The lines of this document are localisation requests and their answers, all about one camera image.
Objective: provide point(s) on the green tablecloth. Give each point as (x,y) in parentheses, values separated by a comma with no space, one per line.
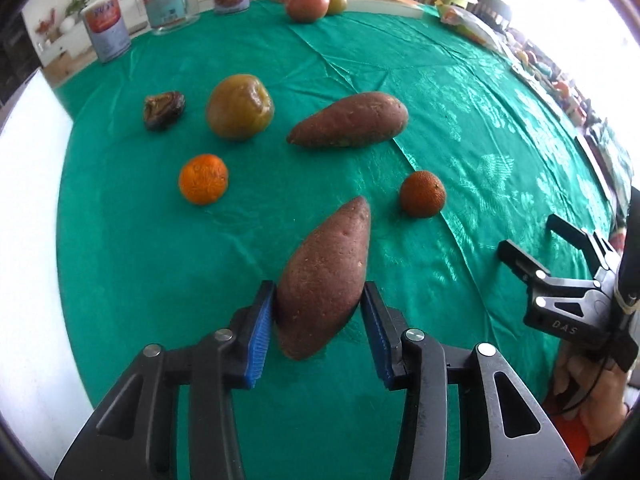
(150,270)

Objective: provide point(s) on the white can with red label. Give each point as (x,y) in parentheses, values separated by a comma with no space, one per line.
(106,27)

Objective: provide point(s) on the dark display cabinet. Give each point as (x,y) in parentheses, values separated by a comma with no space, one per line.
(15,55)

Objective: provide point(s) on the white television cabinet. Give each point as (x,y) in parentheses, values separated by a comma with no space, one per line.
(70,45)

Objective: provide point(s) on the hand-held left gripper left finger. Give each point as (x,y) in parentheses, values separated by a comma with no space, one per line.
(260,332)

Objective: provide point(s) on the clear plastic bag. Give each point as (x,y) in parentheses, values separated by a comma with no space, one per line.
(470,27)

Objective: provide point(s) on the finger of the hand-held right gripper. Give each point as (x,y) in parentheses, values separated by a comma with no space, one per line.
(595,247)
(530,267)

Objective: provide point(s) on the brown wrinkled dried fruit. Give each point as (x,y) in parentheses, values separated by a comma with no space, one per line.
(164,111)

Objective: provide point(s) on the green potted plant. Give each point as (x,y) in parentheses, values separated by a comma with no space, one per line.
(80,2)

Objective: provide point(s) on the pile of colourful toys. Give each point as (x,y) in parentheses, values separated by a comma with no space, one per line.
(555,77)

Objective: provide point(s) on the bright orange mandarin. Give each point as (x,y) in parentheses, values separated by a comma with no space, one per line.
(204,179)

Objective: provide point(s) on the small yellow-green fruit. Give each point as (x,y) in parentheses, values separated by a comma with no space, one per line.
(337,2)

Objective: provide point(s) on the red flower arrangement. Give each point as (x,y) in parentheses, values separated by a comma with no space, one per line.
(47,22)

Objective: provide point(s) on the green-brown round fruit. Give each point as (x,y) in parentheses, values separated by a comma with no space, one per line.
(240,107)

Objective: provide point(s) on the person's right forearm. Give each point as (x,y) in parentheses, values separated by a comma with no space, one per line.
(575,440)

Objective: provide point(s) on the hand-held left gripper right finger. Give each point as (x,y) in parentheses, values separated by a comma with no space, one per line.
(376,335)

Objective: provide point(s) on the person's right hand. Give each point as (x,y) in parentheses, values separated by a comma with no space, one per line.
(600,395)

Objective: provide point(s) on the large reddish sweet potato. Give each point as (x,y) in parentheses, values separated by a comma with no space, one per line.
(325,275)

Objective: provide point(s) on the red apple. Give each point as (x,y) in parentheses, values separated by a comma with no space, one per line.
(307,2)

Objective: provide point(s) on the dark orange rough mandarin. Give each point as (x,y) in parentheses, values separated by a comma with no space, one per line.
(422,194)

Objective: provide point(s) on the long reddish sweet potato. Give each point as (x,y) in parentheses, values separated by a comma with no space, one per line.
(350,120)

